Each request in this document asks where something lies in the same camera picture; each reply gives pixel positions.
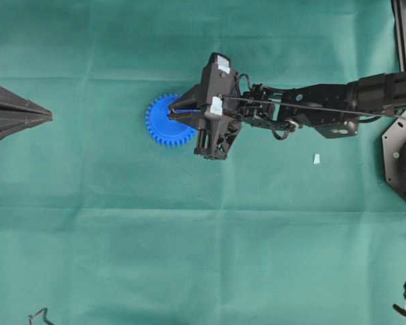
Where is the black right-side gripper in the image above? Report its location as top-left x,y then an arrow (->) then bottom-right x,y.
168,52 -> 242,160

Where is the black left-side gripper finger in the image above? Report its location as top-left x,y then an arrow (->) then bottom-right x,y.
0,110 -> 53,141
0,86 -> 52,117

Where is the blue plastic gear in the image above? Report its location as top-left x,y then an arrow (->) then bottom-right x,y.
145,93 -> 196,148

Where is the black right-side robot arm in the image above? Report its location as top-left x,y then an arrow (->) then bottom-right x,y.
168,53 -> 406,160

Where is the green cloth mat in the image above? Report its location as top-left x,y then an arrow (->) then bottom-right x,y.
0,1 -> 406,324

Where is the bent metal wire clip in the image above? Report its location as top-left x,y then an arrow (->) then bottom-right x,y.
28,307 -> 53,325

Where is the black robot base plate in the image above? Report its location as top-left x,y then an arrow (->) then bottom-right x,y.
382,111 -> 406,202

